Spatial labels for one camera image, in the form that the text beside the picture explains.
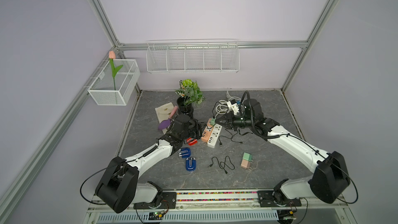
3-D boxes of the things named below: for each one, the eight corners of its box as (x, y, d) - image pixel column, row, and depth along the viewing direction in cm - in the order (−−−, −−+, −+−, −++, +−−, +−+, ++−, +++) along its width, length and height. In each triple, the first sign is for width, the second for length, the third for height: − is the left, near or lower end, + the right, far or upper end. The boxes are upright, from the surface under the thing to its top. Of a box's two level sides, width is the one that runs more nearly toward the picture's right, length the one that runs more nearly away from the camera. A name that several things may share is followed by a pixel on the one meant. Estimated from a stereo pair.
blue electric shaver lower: (185, 170, 85) (185, 168, 82) (186, 159, 89) (186, 156, 86) (195, 170, 85) (195, 168, 82) (196, 159, 89) (196, 156, 86)
